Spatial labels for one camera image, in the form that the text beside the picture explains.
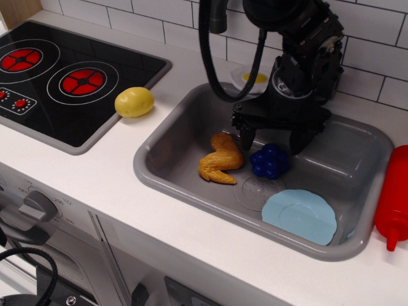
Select black toy stove top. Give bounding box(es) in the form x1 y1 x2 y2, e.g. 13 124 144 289
1 21 171 155

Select black braided cable lower left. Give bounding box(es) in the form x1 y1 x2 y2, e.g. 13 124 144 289
0 247 59 306

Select blue toy blueberries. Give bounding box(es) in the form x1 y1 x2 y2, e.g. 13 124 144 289
250 143 291 180

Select toy fried chicken wing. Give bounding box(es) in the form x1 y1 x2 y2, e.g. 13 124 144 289
198 132 244 185

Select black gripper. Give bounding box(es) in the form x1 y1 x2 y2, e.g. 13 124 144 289
231 70 332 155

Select grey oven knob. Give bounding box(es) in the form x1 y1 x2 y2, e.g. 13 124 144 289
18 191 57 222

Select toy fried egg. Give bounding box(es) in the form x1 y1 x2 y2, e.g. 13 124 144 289
230 65 272 94

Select light blue toy plate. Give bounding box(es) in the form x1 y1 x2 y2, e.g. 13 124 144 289
261 189 337 245

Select red ketchup bottle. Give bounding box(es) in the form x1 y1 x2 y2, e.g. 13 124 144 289
374 145 407 252

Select yellow toy potato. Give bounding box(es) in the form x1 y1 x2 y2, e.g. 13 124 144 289
114 87 155 118

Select black braided cable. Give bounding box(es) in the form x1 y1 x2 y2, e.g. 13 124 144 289
0 247 59 306
198 0 268 103

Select grey toy sink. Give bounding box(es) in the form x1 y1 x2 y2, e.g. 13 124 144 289
133 84 394 261

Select wooden panel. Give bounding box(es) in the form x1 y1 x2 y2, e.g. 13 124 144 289
0 0 42 30

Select toy oven front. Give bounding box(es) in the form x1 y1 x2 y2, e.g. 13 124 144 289
0 162 224 306

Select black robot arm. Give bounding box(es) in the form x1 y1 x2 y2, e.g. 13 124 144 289
232 1 344 154

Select dark grey faucet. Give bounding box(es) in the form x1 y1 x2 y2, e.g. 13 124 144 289
208 0 229 34

